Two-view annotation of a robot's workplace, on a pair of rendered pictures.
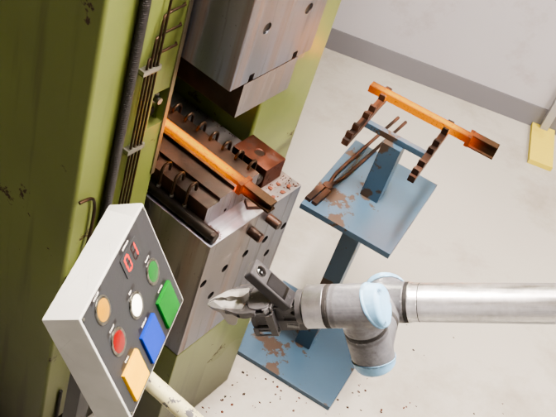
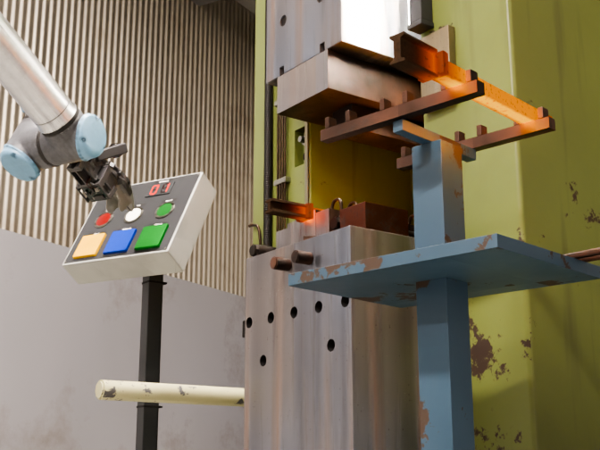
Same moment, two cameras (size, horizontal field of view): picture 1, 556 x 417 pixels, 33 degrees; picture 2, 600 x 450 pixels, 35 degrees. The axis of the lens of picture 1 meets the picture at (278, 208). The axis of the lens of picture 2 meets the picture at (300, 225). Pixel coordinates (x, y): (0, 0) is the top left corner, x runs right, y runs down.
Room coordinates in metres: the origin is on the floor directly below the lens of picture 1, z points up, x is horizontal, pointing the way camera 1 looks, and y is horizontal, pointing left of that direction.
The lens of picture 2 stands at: (2.75, -1.69, 0.44)
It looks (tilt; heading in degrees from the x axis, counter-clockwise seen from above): 15 degrees up; 119
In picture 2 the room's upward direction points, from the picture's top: straight up
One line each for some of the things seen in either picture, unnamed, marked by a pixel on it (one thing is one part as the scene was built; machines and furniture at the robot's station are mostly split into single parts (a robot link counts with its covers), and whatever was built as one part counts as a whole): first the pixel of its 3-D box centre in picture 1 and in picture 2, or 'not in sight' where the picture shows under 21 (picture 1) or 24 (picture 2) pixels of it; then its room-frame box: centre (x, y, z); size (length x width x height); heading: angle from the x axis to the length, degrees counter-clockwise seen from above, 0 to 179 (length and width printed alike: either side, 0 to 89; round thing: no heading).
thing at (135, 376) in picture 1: (133, 375); (90, 246); (1.12, 0.16, 1.01); 0.07 x 0.05 x 0.07; 0
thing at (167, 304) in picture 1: (165, 304); (152, 237); (1.32, 0.15, 1.01); 0.07 x 0.05 x 0.07; 0
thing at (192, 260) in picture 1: (165, 212); (395, 356); (1.90, 0.29, 0.69); 0.56 x 0.38 x 0.45; 65
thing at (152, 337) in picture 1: (150, 337); (120, 242); (1.22, 0.16, 1.01); 0.07 x 0.05 x 0.07; 0
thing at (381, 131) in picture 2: not in sight; (390, 132); (1.89, 0.33, 1.24); 0.30 x 0.07 x 0.06; 65
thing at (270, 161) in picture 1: (256, 160); (374, 224); (1.95, 0.10, 0.95); 0.12 x 0.09 x 0.07; 65
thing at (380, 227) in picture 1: (371, 195); (441, 276); (2.22, -0.25, 0.75); 0.40 x 0.30 x 0.02; 165
